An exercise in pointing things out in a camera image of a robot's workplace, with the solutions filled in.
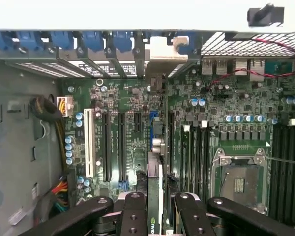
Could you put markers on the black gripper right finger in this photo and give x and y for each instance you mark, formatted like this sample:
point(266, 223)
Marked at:
point(191, 218)

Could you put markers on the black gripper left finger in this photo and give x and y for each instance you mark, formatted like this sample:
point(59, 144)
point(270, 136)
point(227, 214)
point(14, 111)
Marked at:
point(135, 216)

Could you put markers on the long black expansion slot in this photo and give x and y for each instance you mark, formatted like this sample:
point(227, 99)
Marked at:
point(171, 142)
point(122, 147)
point(107, 147)

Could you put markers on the white expansion slot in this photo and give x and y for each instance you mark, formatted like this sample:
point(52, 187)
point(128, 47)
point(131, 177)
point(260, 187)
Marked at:
point(89, 142)

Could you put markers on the blue expansion slot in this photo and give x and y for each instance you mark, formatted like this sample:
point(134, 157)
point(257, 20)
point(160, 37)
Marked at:
point(152, 127)

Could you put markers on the short black expansion slot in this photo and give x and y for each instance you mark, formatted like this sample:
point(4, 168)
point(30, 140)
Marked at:
point(137, 121)

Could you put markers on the CPU socket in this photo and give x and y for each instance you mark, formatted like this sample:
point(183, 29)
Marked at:
point(241, 182)

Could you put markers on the black RAM stick with label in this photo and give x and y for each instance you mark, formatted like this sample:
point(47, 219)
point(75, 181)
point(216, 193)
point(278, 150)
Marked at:
point(185, 157)

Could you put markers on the metal locking lever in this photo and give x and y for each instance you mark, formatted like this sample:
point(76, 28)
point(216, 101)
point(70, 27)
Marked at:
point(285, 160)

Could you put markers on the green motherboard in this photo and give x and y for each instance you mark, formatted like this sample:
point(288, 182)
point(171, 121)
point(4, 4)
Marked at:
point(236, 103)

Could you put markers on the black open PC case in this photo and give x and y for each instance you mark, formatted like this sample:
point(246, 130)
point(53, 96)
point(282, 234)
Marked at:
point(14, 147)

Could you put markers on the black block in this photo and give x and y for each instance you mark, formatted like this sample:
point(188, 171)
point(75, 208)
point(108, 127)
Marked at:
point(265, 16)

